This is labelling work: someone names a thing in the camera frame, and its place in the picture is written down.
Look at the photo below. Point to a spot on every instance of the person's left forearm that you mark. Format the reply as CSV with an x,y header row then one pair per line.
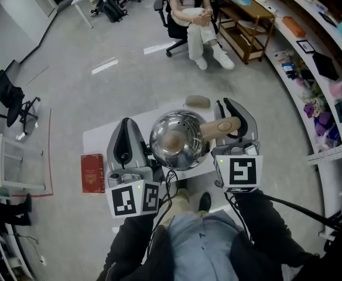
x,y
127,244

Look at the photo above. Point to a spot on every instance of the red book gold ornament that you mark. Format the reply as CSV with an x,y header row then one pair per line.
x,y
92,173

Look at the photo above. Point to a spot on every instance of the person's khaki trousers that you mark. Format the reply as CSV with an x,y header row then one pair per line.
x,y
177,203

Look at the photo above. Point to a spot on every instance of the purple artificial flowers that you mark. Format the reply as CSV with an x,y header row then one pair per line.
x,y
320,124

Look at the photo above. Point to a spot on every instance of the person's light blue shirt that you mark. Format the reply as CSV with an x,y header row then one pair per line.
x,y
200,253

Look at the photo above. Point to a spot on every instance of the white marble low table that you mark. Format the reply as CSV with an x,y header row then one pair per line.
x,y
97,139

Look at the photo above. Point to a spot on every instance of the black box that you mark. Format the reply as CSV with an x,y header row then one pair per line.
x,y
326,66

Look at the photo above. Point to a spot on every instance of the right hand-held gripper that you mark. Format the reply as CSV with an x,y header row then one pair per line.
x,y
242,171

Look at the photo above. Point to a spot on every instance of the black picture frame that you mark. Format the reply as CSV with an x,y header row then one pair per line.
x,y
305,46

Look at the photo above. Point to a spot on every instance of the black backpack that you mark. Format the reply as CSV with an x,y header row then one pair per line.
x,y
114,10

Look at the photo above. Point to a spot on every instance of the white metal shelving unit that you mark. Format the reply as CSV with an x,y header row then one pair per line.
x,y
335,154

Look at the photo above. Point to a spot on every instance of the orange box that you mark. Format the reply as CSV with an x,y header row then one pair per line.
x,y
294,26

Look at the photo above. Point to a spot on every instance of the person's right forearm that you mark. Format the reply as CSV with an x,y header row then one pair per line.
x,y
264,224

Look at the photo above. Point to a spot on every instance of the person's black shoe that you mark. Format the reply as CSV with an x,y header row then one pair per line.
x,y
205,202

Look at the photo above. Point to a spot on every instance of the white frame glass side table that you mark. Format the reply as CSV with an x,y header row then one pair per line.
x,y
21,157

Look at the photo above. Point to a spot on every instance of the pink bottle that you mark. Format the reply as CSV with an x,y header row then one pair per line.
x,y
338,88

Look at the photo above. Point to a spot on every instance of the wooden shelf cart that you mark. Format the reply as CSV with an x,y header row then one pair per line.
x,y
247,6

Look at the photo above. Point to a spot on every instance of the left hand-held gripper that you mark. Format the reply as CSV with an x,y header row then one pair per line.
x,y
127,200

